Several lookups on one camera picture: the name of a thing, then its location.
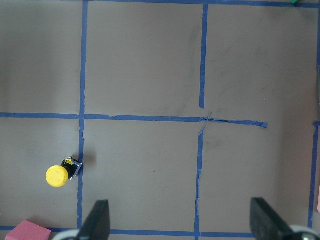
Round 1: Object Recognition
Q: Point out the pink cube center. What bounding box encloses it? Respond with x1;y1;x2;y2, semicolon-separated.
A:
5;220;52;240

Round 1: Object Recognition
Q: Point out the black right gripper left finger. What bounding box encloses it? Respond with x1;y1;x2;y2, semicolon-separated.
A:
77;200;111;240

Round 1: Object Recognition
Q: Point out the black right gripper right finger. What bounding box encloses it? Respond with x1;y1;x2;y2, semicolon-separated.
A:
249;197;295;240

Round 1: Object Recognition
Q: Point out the yellow push button switch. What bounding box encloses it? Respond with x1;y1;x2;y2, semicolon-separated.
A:
45;157;83;188

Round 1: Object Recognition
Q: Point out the pink plastic bin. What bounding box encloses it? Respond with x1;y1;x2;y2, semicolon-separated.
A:
317;186;320;213

